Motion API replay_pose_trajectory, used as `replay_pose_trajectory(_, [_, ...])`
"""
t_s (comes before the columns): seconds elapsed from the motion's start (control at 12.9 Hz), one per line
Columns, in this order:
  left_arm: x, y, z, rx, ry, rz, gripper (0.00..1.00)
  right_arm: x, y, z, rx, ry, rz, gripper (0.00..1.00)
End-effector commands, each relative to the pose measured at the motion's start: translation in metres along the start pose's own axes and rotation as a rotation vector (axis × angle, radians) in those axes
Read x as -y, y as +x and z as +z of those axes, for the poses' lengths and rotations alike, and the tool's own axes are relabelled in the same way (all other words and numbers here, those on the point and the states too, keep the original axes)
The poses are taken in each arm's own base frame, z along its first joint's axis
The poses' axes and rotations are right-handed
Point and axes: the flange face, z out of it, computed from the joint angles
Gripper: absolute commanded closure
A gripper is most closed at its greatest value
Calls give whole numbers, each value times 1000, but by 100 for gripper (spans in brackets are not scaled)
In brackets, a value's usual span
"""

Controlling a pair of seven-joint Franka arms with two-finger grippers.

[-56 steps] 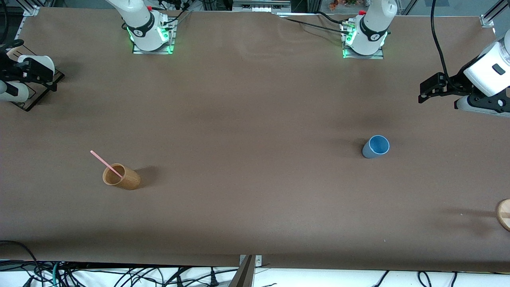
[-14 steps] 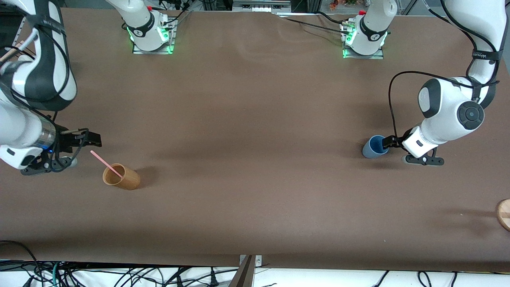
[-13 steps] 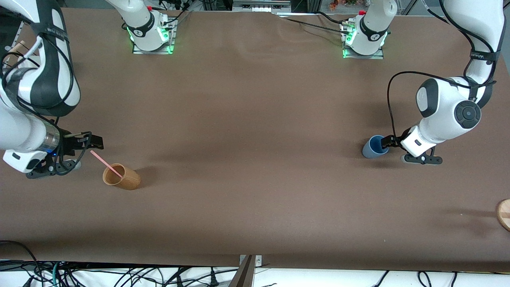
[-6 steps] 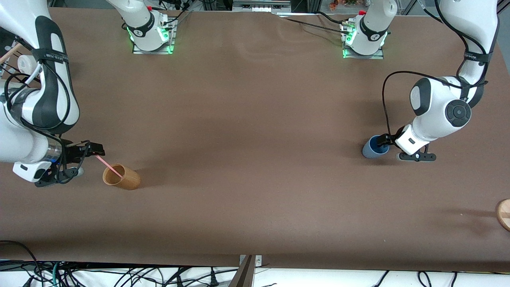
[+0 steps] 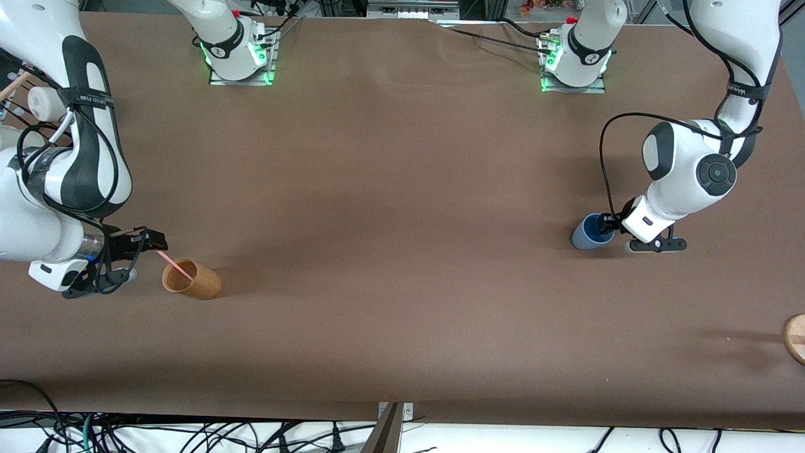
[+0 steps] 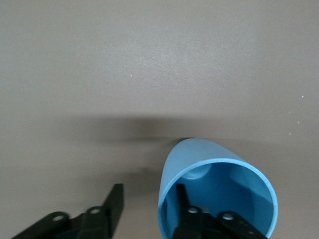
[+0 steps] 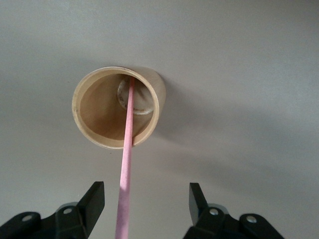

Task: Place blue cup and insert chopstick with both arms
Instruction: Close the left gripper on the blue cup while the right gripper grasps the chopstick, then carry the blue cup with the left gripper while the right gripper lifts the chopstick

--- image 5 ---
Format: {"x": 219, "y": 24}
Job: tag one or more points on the pink drinking straw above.
{"x": 179, "y": 268}

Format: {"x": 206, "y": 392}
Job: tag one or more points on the silver metal frame rail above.
{"x": 412, "y": 9}

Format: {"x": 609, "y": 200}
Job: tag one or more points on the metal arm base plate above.
{"x": 220, "y": 80}
{"x": 572, "y": 90}

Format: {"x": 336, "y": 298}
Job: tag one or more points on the blue cup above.
{"x": 585, "y": 239}

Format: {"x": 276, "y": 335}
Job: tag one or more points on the orange flower decoration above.
{"x": 528, "y": 7}

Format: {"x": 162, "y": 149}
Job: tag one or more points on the brown paper table cover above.
{"x": 402, "y": 314}

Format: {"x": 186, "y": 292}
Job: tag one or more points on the mug rack with wooden rod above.
{"x": 16, "y": 86}

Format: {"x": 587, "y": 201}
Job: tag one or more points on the round wooden coaster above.
{"x": 797, "y": 340}

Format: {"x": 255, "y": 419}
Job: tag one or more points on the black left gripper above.
{"x": 611, "y": 223}

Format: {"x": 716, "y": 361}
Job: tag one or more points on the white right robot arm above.
{"x": 38, "y": 207}

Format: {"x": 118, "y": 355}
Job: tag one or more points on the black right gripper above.
{"x": 119, "y": 245}

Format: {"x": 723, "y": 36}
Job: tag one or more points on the dark metal post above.
{"x": 383, "y": 437}

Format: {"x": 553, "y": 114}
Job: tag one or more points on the brown wooden cup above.
{"x": 204, "y": 286}

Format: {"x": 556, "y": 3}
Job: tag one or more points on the silver table edge bracket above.
{"x": 409, "y": 410}

